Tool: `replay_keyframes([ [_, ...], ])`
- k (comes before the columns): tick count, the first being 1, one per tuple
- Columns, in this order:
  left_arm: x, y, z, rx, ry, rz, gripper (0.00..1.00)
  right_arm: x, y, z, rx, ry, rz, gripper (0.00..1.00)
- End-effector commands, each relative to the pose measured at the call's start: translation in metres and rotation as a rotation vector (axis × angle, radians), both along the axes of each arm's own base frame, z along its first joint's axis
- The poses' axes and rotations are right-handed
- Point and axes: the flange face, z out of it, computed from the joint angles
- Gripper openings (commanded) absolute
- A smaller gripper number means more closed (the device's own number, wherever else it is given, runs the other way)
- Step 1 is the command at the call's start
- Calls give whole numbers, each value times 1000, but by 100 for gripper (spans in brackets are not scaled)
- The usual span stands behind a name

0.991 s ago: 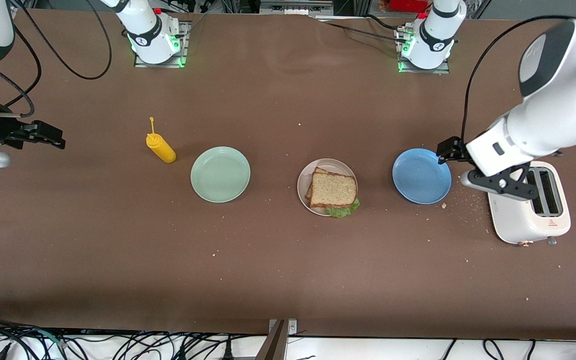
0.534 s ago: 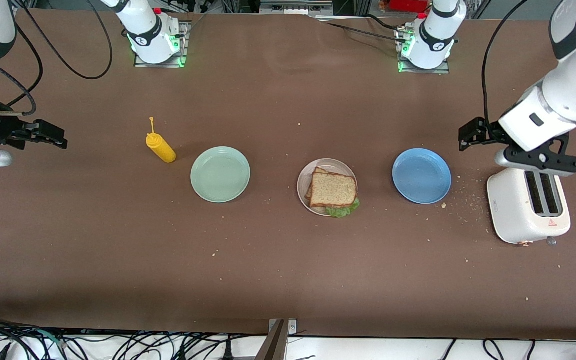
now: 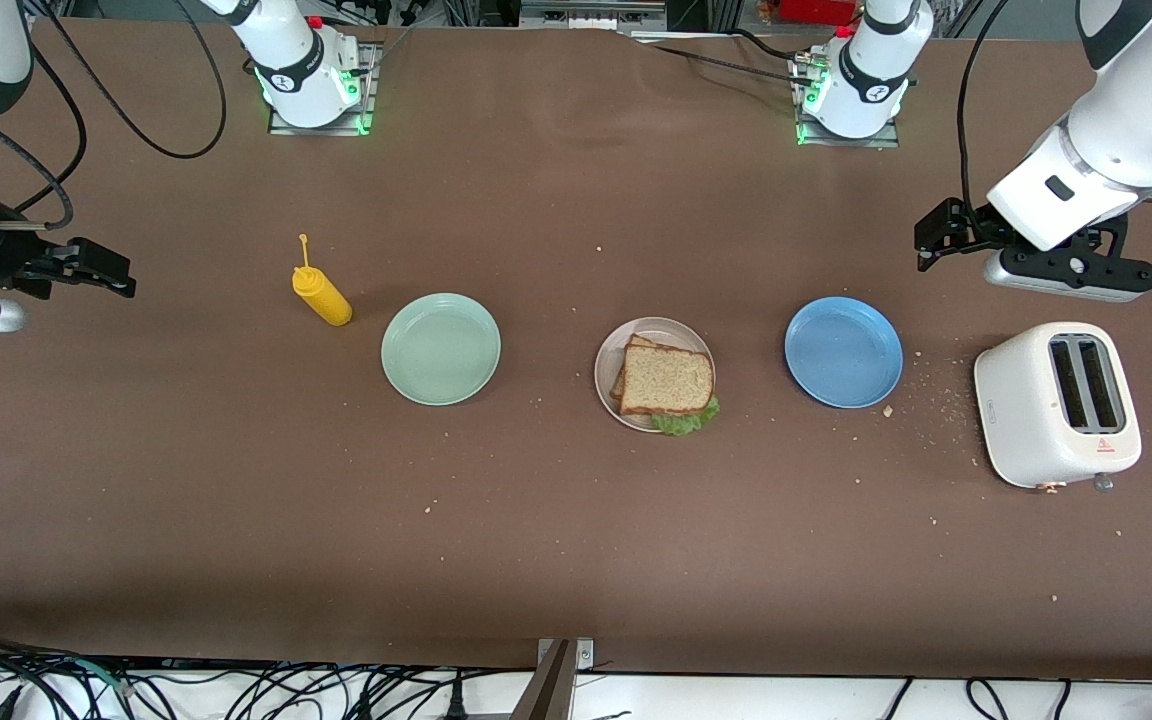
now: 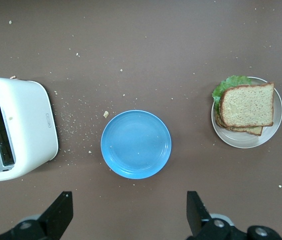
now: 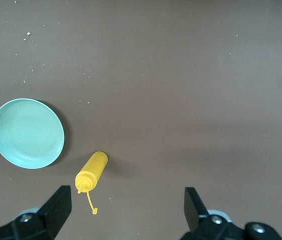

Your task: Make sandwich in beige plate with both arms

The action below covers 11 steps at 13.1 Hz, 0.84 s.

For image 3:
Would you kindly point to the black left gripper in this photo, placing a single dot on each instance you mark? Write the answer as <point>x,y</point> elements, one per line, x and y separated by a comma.
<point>971,227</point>

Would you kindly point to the yellow squeeze bottle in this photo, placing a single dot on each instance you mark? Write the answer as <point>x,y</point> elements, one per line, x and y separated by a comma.
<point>324,300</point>

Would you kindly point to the beige plate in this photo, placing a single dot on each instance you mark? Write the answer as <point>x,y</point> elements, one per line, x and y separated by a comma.
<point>681,329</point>

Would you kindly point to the brown bread slice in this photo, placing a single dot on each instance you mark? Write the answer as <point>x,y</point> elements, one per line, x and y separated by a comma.
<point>618,378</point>
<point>668,380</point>

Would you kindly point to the green lettuce leaf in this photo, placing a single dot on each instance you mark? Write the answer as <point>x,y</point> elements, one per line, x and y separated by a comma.
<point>686,420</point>

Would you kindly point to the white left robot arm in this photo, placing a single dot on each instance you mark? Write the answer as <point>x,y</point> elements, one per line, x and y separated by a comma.
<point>1116,110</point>

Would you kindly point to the blue plate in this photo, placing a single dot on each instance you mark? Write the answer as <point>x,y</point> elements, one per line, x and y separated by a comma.
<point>843,352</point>

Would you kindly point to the light green plate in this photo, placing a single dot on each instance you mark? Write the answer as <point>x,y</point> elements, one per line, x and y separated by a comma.
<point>441,350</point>

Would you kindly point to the white toaster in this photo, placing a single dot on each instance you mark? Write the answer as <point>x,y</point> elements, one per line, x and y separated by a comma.
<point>1021,410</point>

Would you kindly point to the red box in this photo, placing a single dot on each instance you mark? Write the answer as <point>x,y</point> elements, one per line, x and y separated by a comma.
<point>816,10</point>

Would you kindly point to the grey metal equipment box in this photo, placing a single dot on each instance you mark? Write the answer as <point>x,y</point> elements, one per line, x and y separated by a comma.
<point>591,12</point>

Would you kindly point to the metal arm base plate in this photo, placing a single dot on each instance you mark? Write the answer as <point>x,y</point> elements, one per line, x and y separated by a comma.
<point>316,131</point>
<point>846,143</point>

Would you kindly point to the silver table edge bracket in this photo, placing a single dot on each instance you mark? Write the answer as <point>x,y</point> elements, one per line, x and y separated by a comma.
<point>586,655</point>

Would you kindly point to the dark grey metal post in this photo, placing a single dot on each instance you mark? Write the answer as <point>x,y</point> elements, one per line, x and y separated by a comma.
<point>548,690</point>

